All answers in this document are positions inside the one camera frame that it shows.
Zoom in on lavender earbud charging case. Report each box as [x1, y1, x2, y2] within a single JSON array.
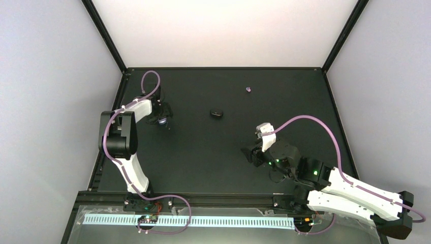
[[158, 117, 168, 125]]

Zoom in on black earbud charging case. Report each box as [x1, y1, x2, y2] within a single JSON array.
[[209, 109, 224, 118]]

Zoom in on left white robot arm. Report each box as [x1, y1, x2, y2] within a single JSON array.
[[98, 96, 173, 201]]

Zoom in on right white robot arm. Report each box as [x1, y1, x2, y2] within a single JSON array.
[[241, 139, 414, 240]]

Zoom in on clear plastic bag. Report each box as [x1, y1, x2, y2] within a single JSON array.
[[312, 212, 380, 243]]

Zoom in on small circuit board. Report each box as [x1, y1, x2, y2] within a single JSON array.
[[137, 215, 159, 225]]

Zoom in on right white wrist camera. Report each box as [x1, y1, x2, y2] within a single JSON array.
[[256, 123, 276, 153]]

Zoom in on black front rail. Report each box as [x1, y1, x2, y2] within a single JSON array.
[[74, 191, 308, 215]]

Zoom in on white slotted cable duct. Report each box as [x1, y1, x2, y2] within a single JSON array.
[[79, 213, 295, 230]]

